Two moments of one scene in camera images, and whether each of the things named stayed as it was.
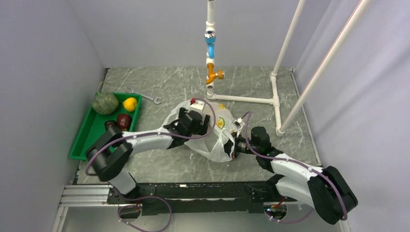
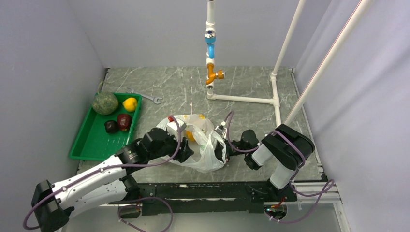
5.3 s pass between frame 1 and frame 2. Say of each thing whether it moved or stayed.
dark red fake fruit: stayed
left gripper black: moved
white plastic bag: moved
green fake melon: stayed
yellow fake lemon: stayed
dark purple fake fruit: stayed
